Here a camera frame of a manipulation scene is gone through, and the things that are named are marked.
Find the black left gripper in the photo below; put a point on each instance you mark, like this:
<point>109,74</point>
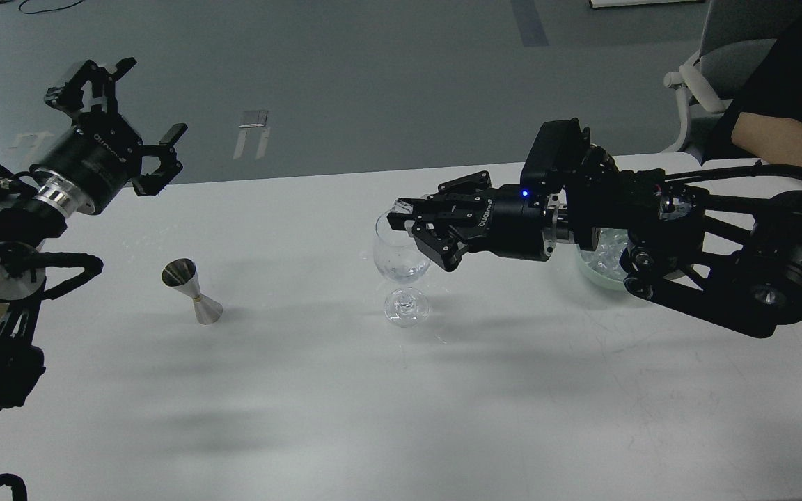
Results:
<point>89,164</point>

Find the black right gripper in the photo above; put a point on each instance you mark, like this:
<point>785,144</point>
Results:
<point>469,215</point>

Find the clear ice cube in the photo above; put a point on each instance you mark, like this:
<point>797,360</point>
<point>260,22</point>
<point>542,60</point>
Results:
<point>403,209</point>

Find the steel double jigger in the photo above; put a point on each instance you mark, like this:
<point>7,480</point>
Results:
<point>182,276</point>

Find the person forearm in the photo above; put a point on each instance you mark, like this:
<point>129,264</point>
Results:
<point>773,139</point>

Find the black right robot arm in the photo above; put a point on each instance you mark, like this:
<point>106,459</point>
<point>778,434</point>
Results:
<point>723,245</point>

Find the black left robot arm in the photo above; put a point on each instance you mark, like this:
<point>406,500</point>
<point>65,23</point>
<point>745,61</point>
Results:
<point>29,276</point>

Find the clear wine glass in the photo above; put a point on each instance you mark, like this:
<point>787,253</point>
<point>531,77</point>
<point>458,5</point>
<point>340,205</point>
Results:
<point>398,260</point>

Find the clear ice cubes pile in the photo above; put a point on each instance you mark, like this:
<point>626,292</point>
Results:
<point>605,259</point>

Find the green bowl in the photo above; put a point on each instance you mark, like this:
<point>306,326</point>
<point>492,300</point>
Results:
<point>627,261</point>

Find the grey office chair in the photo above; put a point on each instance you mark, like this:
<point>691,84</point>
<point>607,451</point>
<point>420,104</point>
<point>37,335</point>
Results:
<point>736,37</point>

